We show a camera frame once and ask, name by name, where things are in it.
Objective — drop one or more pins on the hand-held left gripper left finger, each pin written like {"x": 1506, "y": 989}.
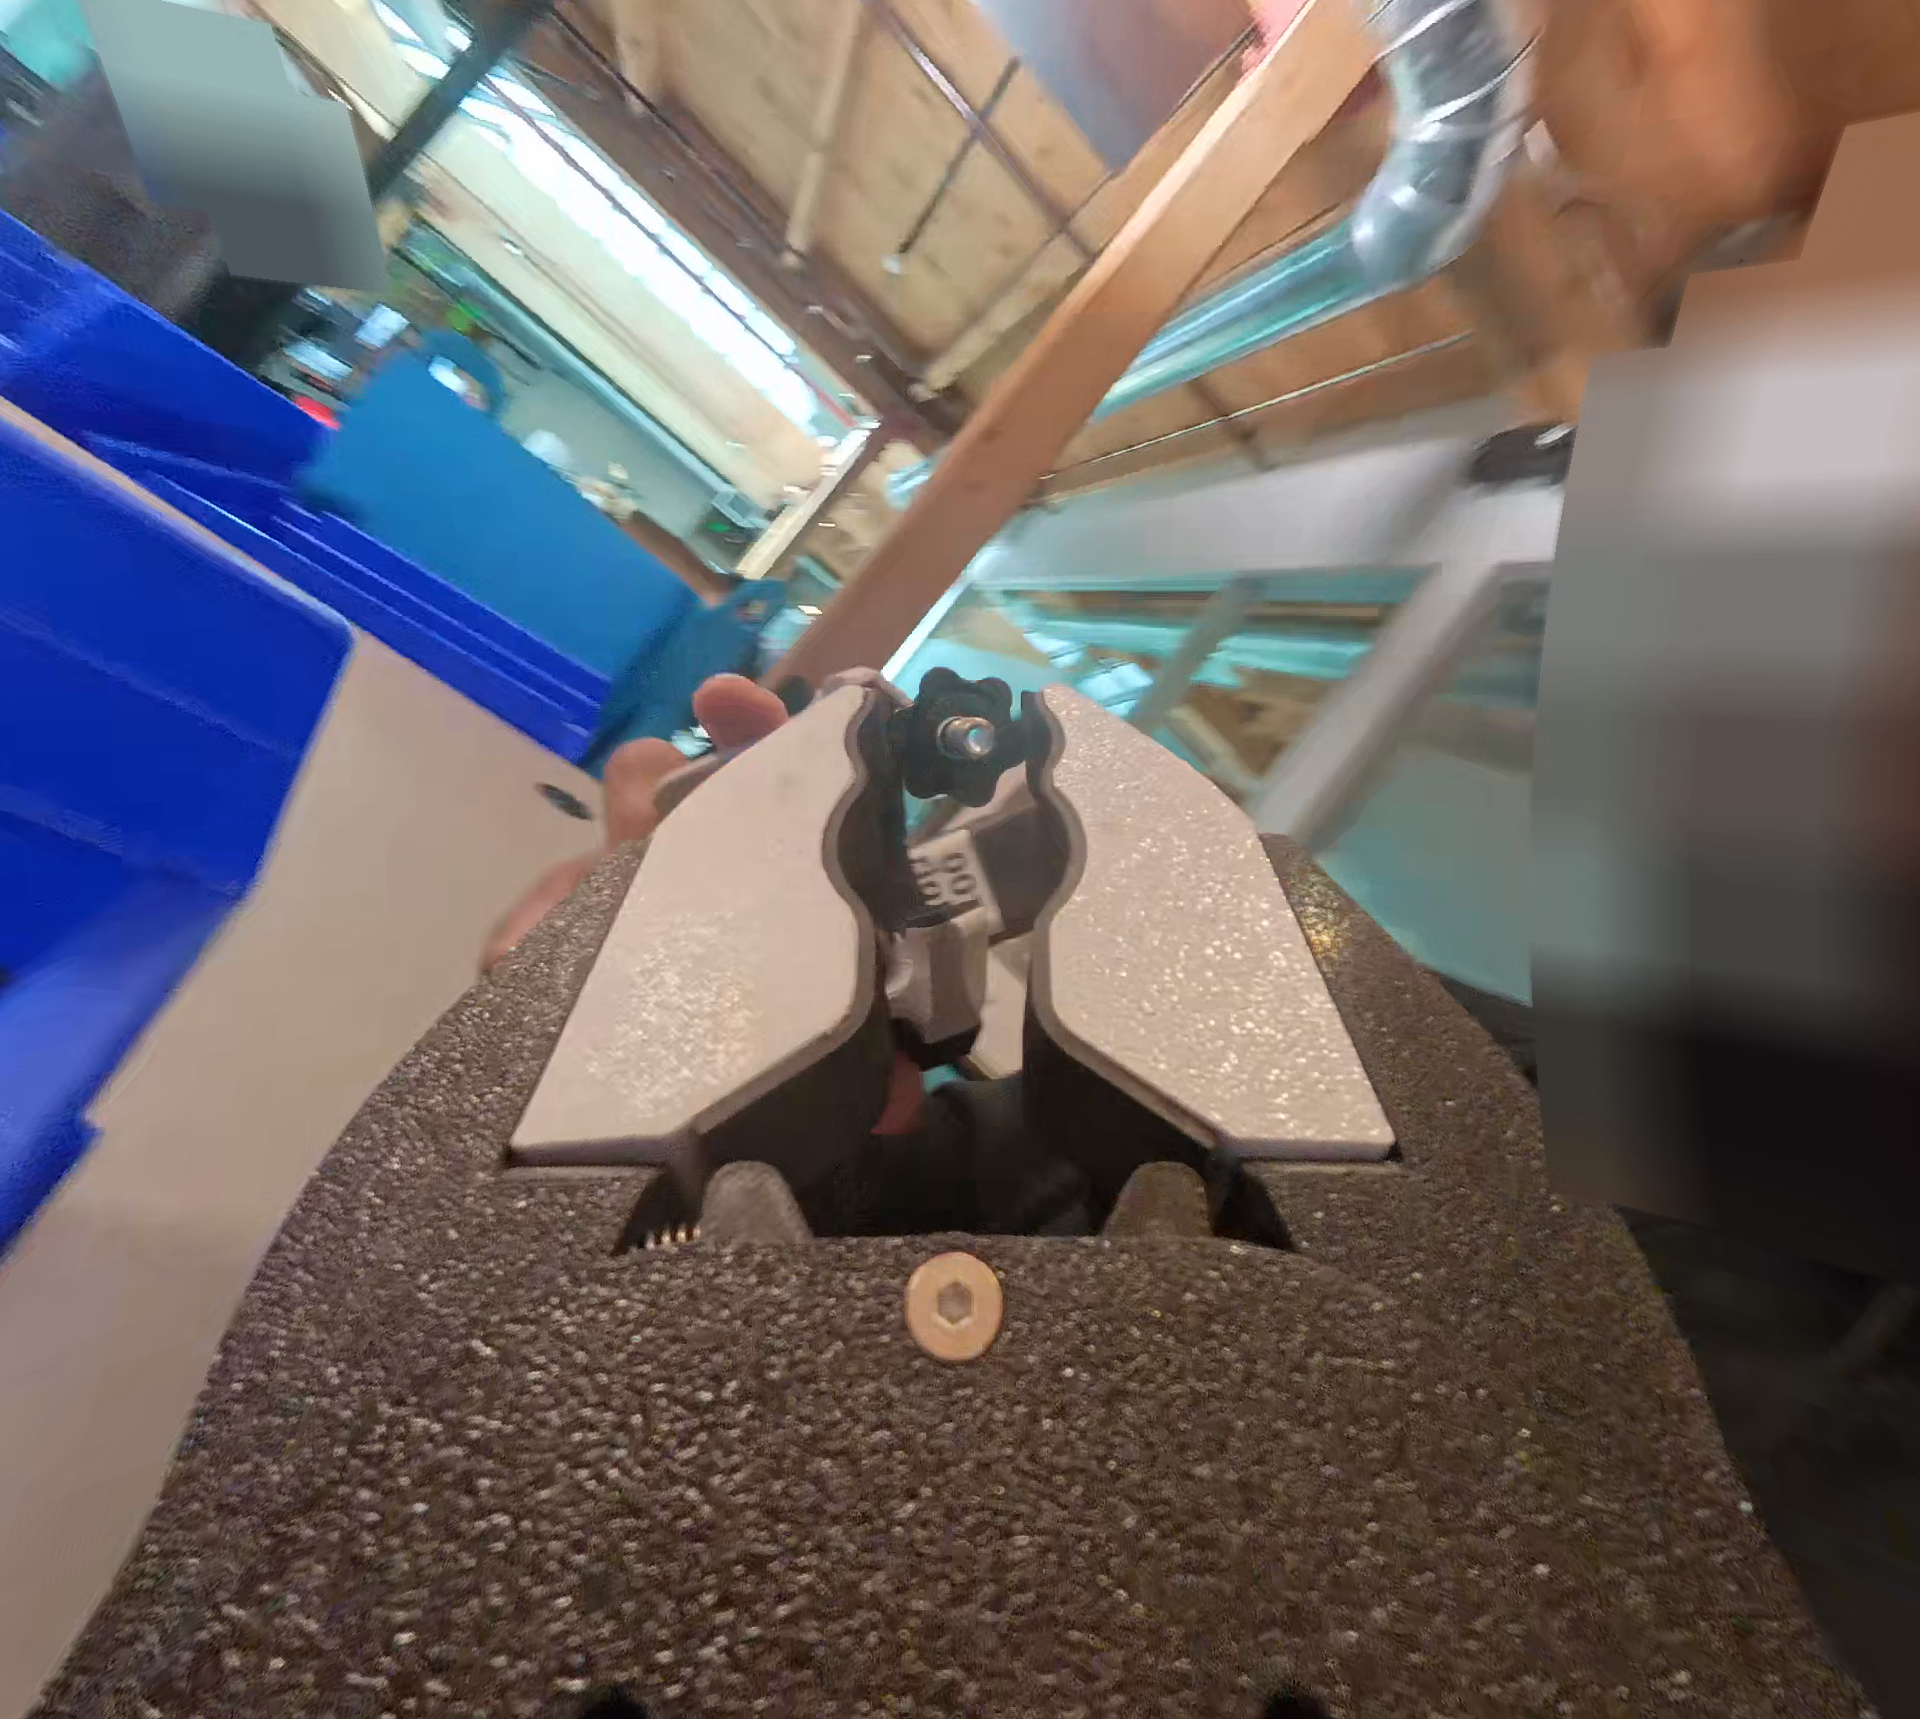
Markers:
{"x": 705, "y": 969}

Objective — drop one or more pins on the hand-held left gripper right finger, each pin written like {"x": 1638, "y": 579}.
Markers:
{"x": 1201, "y": 969}

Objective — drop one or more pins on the black star knob screw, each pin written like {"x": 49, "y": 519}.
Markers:
{"x": 914, "y": 761}

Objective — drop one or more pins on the person's right hand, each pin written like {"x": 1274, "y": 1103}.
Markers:
{"x": 644, "y": 781}

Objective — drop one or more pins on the teal blue panel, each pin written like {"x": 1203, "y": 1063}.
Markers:
{"x": 451, "y": 487}

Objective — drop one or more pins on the wooden support post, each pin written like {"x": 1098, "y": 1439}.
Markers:
{"x": 1081, "y": 353}

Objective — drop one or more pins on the large silver air duct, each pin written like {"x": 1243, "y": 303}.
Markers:
{"x": 1425, "y": 187}

